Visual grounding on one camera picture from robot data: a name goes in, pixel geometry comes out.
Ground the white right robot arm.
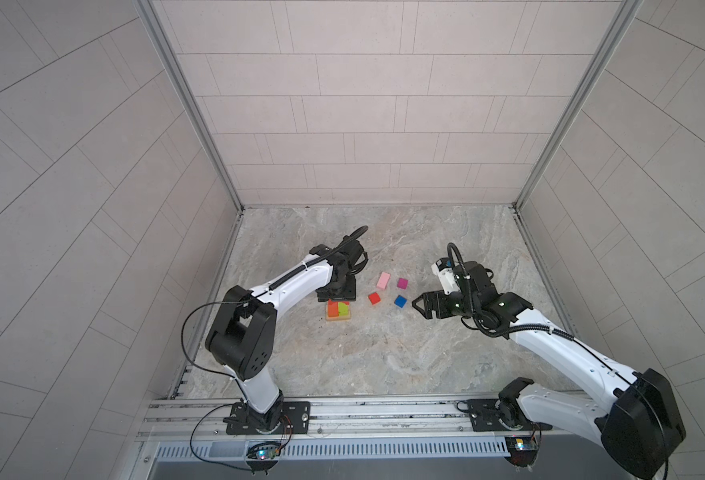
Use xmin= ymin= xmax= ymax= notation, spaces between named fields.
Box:
xmin=412 ymin=257 xmax=686 ymax=479

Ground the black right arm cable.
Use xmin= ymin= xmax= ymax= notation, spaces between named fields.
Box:
xmin=446 ymin=242 xmax=671 ymax=480

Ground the pink wood block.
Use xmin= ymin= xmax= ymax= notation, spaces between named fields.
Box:
xmin=376 ymin=272 xmax=391 ymax=290

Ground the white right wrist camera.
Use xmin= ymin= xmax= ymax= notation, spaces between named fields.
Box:
xmin=431 ymin=257 xmax=460 ymax=295

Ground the aluminium corner post left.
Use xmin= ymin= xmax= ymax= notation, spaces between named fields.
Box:
xmin=134 ymin=0 xmax=244 ymax=212

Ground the orange wood block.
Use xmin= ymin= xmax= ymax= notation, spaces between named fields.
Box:
xmin=326 ymin=300 xmax=340 ymax=319

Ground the circuit board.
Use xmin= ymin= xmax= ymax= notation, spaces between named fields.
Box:
xmin=505 ymin=436 xmax=539 ymax=454
xmin=246 ymin=442 xmax=282 ymax=461

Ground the aluminium corner post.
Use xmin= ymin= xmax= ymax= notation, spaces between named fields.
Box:
xmin=512 ymin=0 xmax=643 ymax=213
xmin=134 ymin=0 xmax=244 ymax=212

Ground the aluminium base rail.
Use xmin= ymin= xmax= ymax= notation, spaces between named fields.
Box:
xmin=138 ymin=392 xmax=569 ymax=463

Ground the right circuit board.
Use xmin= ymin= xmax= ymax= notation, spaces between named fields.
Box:
xmin=505 ymin=436 xmax=539 ymax=454

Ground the aluminium corner post right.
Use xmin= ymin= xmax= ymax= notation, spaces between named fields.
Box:
xmin=512 ymin=0 xmax=643 ymax=213

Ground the left circuit board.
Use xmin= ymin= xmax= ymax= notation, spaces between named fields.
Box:
xmin=246 ymin=442 xmax=282 ymax=461

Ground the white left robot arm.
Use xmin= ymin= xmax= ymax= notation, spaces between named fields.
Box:
xmin=204 ymin=226 xmax=368 ymax=432

